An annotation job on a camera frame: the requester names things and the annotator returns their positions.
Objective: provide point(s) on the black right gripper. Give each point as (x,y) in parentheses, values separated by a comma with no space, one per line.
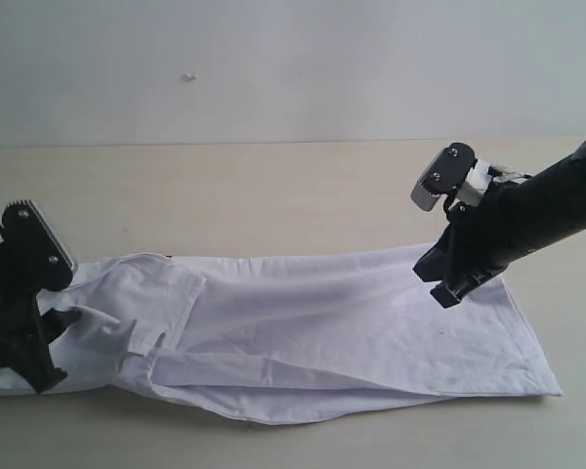
(479,242)

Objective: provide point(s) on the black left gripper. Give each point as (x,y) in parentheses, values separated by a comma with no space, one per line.
(23,336)

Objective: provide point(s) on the white t-shirt red Chinese patch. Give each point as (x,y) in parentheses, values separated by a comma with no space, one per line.
(291,340)

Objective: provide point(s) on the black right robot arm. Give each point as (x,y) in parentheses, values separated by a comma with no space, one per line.
(561,194)

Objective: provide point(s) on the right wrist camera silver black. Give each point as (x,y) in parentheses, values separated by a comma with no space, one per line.
(445,174)

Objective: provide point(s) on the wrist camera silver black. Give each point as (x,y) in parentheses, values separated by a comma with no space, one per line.
(445,174)
(32,237)

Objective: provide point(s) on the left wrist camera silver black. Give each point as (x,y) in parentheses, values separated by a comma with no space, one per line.
(32,237)

